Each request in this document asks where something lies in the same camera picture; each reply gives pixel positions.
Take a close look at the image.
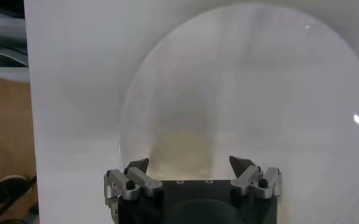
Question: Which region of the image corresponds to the black power adapter cable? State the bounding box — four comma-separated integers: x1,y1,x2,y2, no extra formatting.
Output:
0,175,39,224

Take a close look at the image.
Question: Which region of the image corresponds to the white round plate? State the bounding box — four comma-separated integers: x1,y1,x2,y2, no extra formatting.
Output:
118,2,359,224

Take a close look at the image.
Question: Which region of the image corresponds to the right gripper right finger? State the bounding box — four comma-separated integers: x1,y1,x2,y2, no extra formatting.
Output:
229,155,283,200

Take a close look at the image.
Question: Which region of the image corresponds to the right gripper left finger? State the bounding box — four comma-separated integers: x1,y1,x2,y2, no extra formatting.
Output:
103,157,164,224

